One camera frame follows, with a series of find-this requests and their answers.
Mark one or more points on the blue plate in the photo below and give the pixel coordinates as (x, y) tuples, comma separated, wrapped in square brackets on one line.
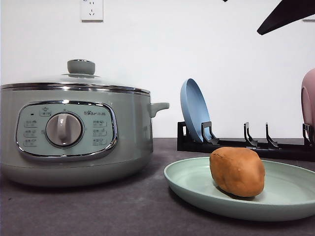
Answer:
[(195, 108)]

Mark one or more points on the glass steamer lid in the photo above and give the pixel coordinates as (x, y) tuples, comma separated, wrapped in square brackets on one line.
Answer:
[(80, 75)]

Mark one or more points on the green plate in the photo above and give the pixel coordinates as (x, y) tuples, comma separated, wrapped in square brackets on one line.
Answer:
[(288, 191)]

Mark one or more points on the brown potato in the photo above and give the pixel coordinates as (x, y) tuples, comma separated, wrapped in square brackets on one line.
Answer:
[(237, 171)]

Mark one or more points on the black plate rack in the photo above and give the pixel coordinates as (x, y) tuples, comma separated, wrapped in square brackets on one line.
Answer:
[(211, 143)]

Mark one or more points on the pink plate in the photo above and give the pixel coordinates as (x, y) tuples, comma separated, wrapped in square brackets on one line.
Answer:
[(308, 103)]

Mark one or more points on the white right wall socket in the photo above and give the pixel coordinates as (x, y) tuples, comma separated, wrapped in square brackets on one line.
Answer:
[(309, 19)]

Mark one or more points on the white left wall socket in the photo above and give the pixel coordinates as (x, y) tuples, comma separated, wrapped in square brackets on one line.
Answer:
[(92, 11)]

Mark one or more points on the white wall socket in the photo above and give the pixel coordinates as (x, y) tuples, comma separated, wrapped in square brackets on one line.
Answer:
[(92, 11), (309, 19)]

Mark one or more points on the green electric steamer pot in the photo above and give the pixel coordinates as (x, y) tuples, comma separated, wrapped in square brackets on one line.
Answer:
[(75, 134)]

